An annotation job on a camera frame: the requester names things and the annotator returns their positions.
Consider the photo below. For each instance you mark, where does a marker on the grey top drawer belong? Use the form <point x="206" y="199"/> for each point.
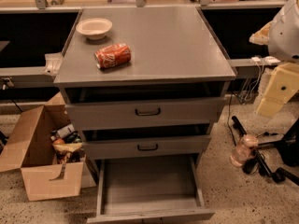
<point x="152" y="113"/>

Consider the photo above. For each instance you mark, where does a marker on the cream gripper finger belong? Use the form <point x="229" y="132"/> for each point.
<point x="277" y="87"/>
<point x="261" y="36"/>

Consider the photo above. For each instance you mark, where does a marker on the cardboard box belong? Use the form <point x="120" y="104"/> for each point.
<point x="29" y="149"/>

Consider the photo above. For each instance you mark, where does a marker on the black stand base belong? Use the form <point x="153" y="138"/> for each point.
<point x="287" y="149"/>

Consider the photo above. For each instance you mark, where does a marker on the white power adapter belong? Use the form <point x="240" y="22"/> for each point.
<point x="256" y="59"/>

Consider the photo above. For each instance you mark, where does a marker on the grey open bottom drawer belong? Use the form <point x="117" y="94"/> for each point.
<point x="149" y="190"/>

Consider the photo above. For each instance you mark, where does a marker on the white bowl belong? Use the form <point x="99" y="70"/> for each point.
<point x="94" y="28"/>

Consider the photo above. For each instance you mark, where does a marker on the red coke can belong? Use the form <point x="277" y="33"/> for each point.
<point x="112" y="56"/>

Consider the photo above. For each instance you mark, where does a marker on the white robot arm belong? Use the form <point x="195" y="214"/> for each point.
<point x="281" y="36"/>

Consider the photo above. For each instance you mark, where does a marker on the clear plastic bottle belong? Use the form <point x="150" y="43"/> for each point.
<point x="243" y="150"/>

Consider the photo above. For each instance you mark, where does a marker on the white power strip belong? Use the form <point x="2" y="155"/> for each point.
<point x="270" y="60"/>

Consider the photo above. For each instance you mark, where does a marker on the grey drawer cabinet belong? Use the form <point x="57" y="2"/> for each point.
<point x="174" y="56"/>

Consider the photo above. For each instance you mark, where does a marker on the yellow snack bag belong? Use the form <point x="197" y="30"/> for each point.
<point x="65" y="151"/>

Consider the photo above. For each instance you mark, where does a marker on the white bottle in box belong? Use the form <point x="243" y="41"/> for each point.
<point x="63" y="132"/>

